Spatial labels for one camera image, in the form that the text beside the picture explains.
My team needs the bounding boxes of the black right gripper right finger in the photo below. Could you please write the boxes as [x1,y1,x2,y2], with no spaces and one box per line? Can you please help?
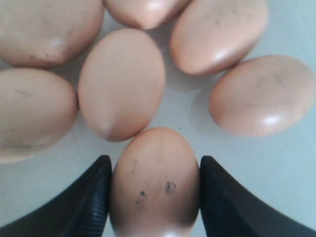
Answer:
[200,156,316,237]

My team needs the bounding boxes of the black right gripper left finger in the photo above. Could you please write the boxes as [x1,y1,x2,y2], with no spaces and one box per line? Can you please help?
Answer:
[0,155,112,237]

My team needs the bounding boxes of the brown egg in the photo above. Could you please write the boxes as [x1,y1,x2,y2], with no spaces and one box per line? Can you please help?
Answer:
[209,55,316,136]
[170,0,269,76]
[110,127,200,237]
[104,0,190,30]

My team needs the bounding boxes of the brown egg third row left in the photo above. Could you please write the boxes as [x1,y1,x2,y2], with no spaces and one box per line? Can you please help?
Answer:
[0,68,79,163]

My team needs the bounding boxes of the brown egg second row middle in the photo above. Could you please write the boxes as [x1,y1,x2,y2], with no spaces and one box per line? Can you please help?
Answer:
[78,28,166,141]

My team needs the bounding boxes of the brown egg second row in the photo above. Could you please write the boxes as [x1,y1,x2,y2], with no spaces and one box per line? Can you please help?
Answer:
[0,0,105,68]
[78,28,166,141]

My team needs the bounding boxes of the brown egg second row left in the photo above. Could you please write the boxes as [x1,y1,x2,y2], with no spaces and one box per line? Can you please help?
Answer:
[0,0,105,68]

